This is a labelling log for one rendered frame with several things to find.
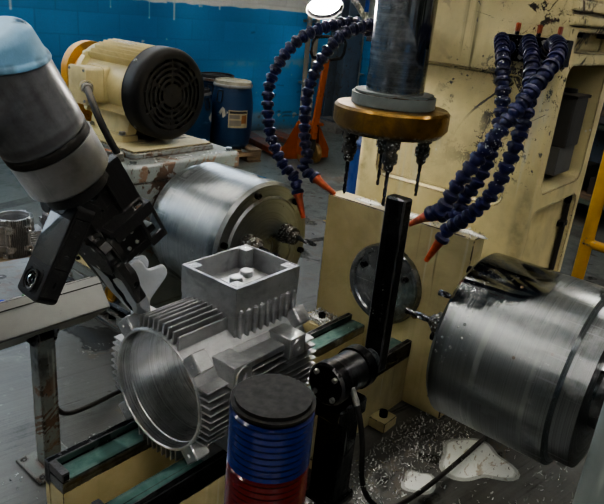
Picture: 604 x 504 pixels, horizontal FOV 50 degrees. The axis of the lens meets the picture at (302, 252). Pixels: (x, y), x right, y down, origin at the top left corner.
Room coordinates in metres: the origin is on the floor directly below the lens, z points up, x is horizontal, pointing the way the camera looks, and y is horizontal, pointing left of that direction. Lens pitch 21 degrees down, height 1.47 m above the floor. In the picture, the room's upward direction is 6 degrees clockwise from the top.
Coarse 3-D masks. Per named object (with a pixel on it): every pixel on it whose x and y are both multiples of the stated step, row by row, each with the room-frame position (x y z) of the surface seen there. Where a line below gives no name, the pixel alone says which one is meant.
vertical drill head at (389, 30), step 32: (384, 0) 0.99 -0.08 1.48; (416, 0) 0.98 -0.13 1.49; (384, 32) 0.99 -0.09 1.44; (416, 32) 0.98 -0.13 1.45; (384, 64) 0.98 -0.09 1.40; (416, 64) 0.98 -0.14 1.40; (352, 96) 1.01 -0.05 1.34; (384, 96) 0.96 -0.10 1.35; (416, 96) 0.98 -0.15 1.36; (352, 128) 0.96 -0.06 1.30; (384, 128) 0.93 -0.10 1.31; (416, 128) 0.93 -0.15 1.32; (384, 160) 0.95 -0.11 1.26; (416, 160) 1.03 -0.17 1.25; (384, 192) 0.96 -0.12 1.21; (416, 192) 1.03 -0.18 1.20
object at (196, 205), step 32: (160, 192) 1.17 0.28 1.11; (192, 192) 1.12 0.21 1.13; (224, 192) 1.10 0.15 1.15; (256, 192) 1.10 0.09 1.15; (288, 192) 1.17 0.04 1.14; (192, 224) 1.07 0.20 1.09; (224, 224) 1.04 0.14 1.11; (256, 224) 1.10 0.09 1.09; (288, 224) 1.15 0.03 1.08; (160, 256) 1.12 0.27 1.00; (192, 256) 1.06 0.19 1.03; (288, 256) 1.17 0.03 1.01
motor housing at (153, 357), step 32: (160, 320) 0.67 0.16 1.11; (192, 320) 0.69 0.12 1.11; (224, 320) 0.70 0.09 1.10; (288, 320) 0.77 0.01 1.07; (128, 352) 0.72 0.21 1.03; (160, 352) 0.76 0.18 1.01; (192, 352) 0.65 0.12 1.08; (256, 352) 0.70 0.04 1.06; (128, 384) 0.72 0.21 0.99; (160, 384) 0.75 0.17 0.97; (192, 384) 0.77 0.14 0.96; (224, 384) 0.64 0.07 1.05; (160, 416) 0.71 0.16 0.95; (192, 416) 0.72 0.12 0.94; (224, 416) 0.63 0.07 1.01; (160, 448) 0.66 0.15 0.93
